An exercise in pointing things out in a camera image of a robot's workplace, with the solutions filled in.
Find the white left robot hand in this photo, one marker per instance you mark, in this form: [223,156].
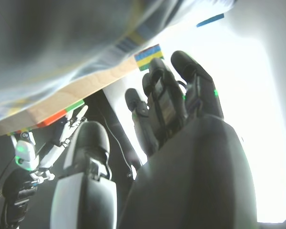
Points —
[193,179]

